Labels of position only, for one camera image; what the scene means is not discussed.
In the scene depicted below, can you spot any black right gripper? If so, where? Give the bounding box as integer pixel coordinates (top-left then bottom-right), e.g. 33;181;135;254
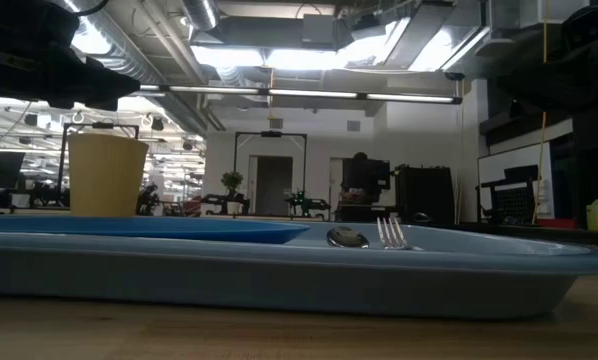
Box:
494;43;598;114

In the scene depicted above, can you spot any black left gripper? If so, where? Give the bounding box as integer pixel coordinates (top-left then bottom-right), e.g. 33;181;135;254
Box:
0;48;141;112

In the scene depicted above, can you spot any yellow paper cup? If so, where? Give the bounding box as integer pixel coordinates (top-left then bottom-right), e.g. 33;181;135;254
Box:
67;132;150;219

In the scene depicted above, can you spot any blue round plate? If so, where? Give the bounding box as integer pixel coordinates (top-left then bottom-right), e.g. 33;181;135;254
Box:
0;214;311;245

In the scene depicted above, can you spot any silver metal fork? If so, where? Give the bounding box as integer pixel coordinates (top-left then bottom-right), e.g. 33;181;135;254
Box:
376;215;424;251

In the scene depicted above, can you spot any silver metal spoon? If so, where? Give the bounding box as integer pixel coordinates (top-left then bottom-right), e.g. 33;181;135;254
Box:
326;225;371;250

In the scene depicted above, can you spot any blue plastic tray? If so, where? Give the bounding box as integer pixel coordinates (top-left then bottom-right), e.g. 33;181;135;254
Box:
0;214;598;321

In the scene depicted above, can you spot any white ceiling box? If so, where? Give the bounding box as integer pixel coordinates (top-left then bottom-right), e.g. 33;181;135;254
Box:
488;0;568;31

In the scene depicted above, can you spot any white board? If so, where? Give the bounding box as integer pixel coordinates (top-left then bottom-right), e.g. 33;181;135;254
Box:
477;142;556;220

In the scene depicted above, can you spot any ceiling tube light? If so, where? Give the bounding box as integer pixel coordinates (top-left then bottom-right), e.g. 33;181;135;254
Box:
366;92;456;105
168;86;260;96
267;88;359;100

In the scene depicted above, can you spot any black mesh cart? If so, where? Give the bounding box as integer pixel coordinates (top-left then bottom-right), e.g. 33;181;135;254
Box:
476;164;540;225

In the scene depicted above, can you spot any red background object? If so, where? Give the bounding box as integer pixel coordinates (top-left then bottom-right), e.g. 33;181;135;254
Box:
183;196;204;217

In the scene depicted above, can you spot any black cabinet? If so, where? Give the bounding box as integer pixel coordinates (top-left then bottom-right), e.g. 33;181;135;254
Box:
395;164;456;226

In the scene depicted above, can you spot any red box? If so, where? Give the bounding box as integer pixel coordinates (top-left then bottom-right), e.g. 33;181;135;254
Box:
536;217;579;230

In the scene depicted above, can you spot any potted green plant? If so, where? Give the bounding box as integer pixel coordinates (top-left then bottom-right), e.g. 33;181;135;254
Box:
220;171;245;216

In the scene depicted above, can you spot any person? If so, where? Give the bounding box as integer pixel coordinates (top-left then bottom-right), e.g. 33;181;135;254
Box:
339;151;380;221

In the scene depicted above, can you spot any black computer monitor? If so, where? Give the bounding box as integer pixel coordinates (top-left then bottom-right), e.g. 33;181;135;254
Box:
342;157;392;204

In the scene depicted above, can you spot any grey door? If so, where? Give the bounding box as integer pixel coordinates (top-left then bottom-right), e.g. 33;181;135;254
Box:
255;155;294;217

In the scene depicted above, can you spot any large ceiling duct pipe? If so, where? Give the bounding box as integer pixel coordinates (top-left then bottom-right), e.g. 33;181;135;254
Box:
61;0;210;136

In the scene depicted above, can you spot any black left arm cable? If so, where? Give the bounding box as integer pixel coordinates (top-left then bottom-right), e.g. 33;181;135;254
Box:
76;0;111;17

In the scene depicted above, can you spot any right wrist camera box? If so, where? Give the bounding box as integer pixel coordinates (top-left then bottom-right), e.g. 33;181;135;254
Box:
561;0;598;49

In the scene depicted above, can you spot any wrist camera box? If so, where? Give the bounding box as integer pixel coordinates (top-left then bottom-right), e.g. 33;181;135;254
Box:
561;0;598;49
0;0;80;54

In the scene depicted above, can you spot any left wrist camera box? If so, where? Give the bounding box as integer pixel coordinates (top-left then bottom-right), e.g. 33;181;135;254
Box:
0;0;80;54

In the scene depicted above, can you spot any silver round duct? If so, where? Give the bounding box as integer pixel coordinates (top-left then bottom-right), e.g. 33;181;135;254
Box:
181;0;221;32

